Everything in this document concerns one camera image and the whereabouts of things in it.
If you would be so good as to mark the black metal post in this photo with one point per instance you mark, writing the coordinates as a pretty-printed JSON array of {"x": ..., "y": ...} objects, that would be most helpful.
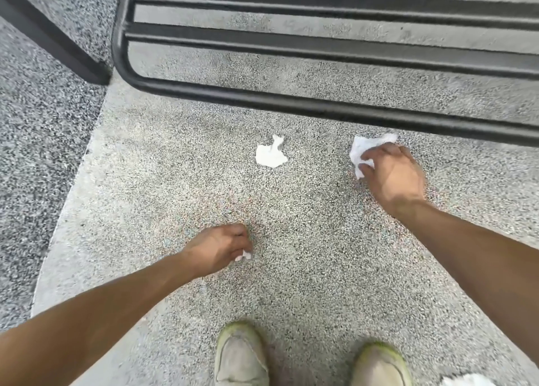
[{"x": 48, "y": 34}]

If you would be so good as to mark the person's left forearm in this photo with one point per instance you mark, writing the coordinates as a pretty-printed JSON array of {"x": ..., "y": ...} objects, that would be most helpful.
[{"x": 90, "y": 316}]

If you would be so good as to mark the large white tissue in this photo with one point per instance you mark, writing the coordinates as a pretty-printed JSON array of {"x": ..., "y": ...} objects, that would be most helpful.
[{"x": 362, "y": 150}]

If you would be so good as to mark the person's left shoe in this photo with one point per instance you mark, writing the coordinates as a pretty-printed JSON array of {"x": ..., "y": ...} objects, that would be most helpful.
[{"x": 241, "y": 356}]

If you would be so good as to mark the person's right shoe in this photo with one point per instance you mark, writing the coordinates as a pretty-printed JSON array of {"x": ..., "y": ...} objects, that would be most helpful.
[{"x": 381, "y": 367}]

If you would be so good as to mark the person's right hand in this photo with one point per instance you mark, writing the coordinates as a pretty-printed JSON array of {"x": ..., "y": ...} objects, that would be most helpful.
[{"x": 396, "y": 177}]

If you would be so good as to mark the person's left hand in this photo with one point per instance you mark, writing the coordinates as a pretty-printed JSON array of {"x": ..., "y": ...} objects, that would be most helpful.
[{"x": 217, "y": 247}]

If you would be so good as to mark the person's right thumb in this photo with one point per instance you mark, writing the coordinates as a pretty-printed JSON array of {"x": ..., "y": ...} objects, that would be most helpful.
[{"x": 367, "y": 165}]

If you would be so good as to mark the person's left fingers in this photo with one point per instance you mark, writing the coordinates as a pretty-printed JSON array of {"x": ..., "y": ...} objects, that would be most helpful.
[{"x": 242, "y": 244}]

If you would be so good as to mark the person's shoe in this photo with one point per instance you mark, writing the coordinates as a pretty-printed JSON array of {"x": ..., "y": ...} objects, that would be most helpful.
[
  {"x": 241, "y": 356},
  {"x": 381, "y": 367}
]

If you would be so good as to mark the black metal railing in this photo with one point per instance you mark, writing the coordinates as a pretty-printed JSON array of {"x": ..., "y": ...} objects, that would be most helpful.
[{"x": 320, "y": 61}]

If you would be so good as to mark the flat white paper piece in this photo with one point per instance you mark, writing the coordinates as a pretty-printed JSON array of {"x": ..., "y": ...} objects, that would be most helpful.
[{"x": 270, "y": 154}]

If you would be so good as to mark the person's right forearm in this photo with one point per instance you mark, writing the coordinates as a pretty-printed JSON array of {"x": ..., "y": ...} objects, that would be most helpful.
[{"x": 476, "y": 255}]

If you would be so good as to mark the tiny white paper scrap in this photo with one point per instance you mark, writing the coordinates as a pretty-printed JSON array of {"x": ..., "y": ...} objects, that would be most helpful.
[{"x": 246, "y": 255}]

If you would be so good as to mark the white paper at picture edge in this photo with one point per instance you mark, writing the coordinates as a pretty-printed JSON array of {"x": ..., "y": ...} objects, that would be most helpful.
[{"x": 467, "y": 380}]

